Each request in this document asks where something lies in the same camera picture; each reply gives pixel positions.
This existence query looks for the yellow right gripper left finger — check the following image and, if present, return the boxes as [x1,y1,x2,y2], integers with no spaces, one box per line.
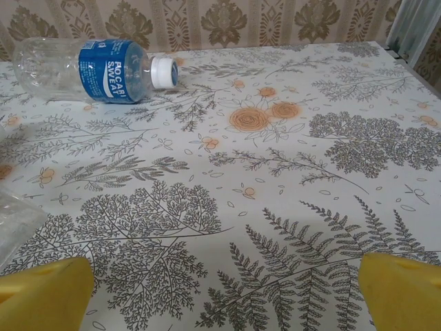
[0,256,95,331]

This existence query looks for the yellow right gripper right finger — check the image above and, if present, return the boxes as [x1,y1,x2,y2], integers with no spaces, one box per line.
[359,252,441,331]

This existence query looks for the clear plastic bottle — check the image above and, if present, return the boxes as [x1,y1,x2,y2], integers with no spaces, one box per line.
[0,188,48,270]

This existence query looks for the Pocari Sweat plastic bottle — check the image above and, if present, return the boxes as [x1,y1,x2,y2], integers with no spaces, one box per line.
[12,37,181,104]

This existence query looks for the aluminium frame post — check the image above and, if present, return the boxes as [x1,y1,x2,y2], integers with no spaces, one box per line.
[384,0,441,87]

